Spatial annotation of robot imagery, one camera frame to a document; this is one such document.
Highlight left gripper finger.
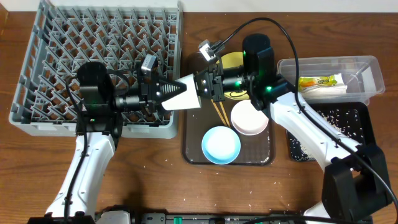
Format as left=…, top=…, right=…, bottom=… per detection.
left=159, top=89, right=187, bottom=109
left=157, top=77, right=187, bottom=91

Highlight white cup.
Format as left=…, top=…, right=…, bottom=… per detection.
left=165, top=74, right=201, bottom=111

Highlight yellow plate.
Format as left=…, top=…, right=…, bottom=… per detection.
left=221, top=52, right=249, bottom=101

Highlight pink bowl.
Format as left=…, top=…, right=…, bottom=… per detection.
left=231, top=100, right=269, bottom=136

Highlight blue bowl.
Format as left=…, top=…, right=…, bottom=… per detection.
left=201, top=126, right=241, bottom=165

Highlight green snack wrapper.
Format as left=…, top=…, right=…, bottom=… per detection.
left=298, top=75, right=338, bottom=91

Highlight white paper napkin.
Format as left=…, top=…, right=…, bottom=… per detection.
left=300, top=73, right=348, bottom=95

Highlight leftover rice pile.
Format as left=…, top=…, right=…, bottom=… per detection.
left=286, top=109, right=363, bottom=162

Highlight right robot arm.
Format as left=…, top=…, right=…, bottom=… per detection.
left=194, top=34, right=397, bottom=223

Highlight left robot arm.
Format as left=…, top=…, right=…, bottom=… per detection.
left=28, top=60, right=195, bottom=223

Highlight black waste tray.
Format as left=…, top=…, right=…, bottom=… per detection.
left=286, top=102, right=376, bottom=162

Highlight left wooden chopstick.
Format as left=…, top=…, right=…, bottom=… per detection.
left=211, top=100, right=226, bottom=126

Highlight wooden chopstick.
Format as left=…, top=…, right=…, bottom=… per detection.
left=219, top=101, right=231, bottom=128
left=211, top=100, right=226, bottom=126

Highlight right wooden chopstick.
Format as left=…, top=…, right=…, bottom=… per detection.
left=219, top=101, right=231, bottom=128

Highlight dark brown serving tray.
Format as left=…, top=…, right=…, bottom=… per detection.
left=180, top=51, right=277, bottom=166

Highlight grey dish rack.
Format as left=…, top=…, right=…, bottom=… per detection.
left=9, top=1, right=183, bottom=137

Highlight clear plastic bin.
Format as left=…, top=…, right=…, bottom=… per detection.
left=277, top=55, right=386, bottom=106

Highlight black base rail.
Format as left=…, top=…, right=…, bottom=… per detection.
left=96, top=212, right=374, bottom=224

